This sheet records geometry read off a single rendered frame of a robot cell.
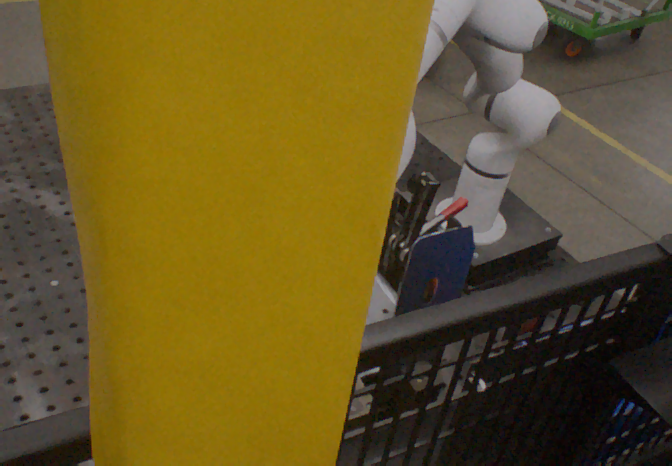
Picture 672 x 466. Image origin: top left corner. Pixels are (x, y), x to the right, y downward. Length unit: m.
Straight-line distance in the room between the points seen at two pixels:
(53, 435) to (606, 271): 0.43
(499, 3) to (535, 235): 0.84
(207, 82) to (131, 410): 0.13
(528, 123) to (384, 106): 1.48
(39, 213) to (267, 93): 1.84
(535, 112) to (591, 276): 1.10
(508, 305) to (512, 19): 0.84
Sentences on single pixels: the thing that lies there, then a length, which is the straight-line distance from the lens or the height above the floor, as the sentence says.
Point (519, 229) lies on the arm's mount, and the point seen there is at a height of 0.80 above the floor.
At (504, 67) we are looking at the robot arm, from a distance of 1.52.
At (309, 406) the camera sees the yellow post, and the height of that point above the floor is 1.67.
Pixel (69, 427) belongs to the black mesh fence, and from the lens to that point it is 0.45.
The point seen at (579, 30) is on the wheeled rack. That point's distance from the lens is 5.26.
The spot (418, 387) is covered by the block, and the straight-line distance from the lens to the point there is 1.11.
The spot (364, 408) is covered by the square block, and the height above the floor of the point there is 1.06.
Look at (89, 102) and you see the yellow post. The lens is 0.20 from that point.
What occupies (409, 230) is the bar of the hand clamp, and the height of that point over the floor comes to 1.10.
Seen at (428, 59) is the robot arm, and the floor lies 1.44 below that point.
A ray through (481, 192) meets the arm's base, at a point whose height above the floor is 0.94.
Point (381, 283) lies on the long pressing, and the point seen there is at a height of 1.00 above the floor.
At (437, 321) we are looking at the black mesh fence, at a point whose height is 1.55.
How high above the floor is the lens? 1.90
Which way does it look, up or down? 36 degrees down
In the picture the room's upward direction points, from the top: 9 degrees clockwise
